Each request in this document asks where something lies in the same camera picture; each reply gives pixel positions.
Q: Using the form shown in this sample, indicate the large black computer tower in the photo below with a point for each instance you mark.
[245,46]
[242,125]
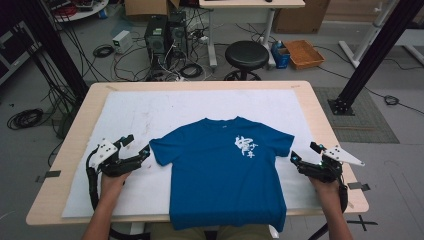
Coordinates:
[156,41]

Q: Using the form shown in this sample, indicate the person's left hand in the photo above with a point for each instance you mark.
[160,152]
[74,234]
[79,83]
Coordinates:
[111,186]

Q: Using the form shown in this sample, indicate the blue T-shirt with white print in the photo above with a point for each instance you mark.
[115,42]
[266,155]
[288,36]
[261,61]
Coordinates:
[220,180]

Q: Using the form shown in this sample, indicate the black tape cross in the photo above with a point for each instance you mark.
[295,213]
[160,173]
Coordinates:
[362,222]

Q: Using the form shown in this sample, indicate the blue bin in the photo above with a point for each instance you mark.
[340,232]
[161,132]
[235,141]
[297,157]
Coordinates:
[280,58]

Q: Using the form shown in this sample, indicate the round white table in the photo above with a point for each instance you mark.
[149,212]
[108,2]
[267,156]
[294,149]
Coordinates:
[83,11]

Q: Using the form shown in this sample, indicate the black metal frame post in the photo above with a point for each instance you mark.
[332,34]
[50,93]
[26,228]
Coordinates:
[376,50]
[53,50]

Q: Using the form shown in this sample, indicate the small cardboard box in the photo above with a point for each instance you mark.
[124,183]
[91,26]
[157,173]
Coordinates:
[146,6]

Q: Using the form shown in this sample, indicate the white metal stand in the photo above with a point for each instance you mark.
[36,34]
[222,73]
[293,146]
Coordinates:
[365,40]

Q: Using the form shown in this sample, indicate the person's right hand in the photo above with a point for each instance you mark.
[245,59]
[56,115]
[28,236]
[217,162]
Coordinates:
[326,191]

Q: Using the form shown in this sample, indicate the small black computer tower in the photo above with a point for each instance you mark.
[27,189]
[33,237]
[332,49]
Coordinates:
[177,33]

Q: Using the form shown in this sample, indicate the white desk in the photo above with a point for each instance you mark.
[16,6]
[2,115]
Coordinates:
[250,3]

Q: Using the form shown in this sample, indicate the large cardboard box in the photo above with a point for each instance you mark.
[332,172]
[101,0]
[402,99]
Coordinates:
[300,16]

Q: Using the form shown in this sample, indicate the grey floor mat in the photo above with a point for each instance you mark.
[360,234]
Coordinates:
[363,123]

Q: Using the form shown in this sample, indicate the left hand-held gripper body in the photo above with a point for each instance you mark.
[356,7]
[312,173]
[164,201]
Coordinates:
[115,165]

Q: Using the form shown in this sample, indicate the black tape strip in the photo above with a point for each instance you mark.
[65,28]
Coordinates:
[51,174]
[358,186]

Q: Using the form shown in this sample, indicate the black round stool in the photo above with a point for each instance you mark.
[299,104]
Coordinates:
[246,55]

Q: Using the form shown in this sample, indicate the small white device box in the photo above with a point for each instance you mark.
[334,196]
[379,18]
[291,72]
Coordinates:
[122,40]

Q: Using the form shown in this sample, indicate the white table mat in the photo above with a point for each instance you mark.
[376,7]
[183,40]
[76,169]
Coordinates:
[166,106]

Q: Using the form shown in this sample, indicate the orange tray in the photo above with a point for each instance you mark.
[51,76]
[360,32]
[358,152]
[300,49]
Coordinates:
[303,55]

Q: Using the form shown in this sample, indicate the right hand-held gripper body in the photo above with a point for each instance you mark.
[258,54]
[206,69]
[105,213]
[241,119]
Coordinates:
[328,165]

